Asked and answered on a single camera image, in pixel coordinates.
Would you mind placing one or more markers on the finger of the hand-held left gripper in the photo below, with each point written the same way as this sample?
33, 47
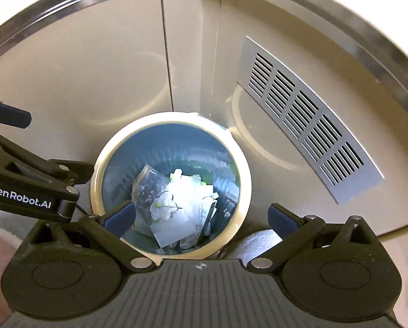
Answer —
12, 115
26, 155

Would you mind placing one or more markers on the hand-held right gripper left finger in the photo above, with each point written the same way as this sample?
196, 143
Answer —
120, 218

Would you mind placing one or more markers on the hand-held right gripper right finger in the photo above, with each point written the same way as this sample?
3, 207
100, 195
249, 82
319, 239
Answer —
282, 218

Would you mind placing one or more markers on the cream round trash bin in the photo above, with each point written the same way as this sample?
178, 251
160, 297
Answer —
96, 184

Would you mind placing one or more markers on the clear plastic bag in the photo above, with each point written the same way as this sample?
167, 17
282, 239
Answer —
146, 184

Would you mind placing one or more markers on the white tissue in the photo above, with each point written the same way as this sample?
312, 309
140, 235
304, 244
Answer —
164, 206

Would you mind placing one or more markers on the white paper sheet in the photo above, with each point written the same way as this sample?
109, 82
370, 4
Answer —
173, 230

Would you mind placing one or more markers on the white receipt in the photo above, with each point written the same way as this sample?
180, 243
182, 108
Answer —
209, 215

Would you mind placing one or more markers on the grey metal vent grille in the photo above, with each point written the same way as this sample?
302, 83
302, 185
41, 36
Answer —
248, 75

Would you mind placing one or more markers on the beige vented cabinet door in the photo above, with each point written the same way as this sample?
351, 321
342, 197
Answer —
292, 24

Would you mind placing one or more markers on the beige cabinet corner post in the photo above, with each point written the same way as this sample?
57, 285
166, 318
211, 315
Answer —
190, 41

